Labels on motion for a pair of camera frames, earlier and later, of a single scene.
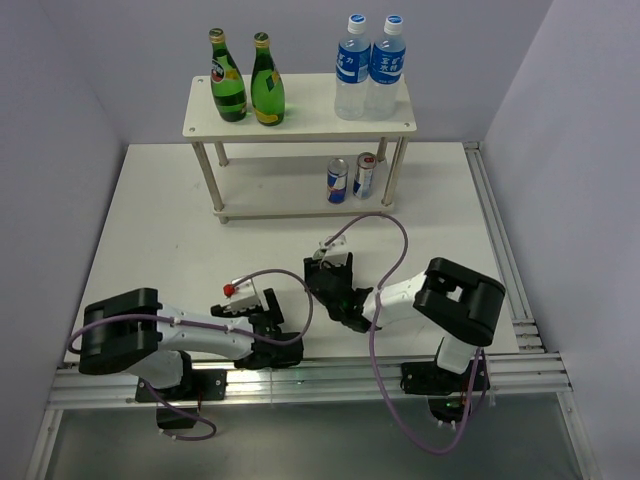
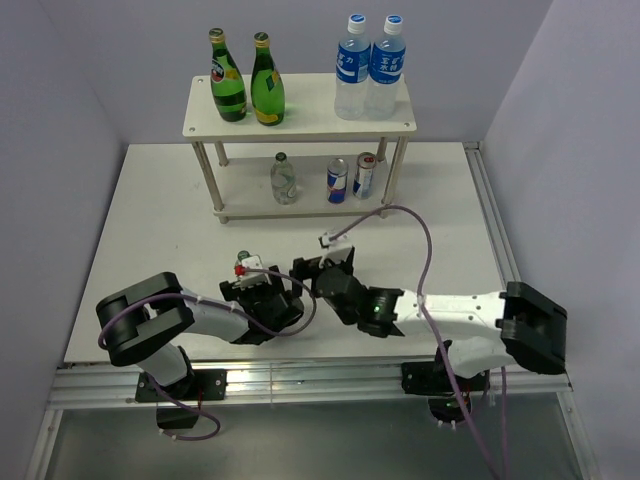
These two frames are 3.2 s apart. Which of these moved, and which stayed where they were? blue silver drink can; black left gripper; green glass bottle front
Moved: black left gripper
Stayed: blue silver drink can; green glass bottle front
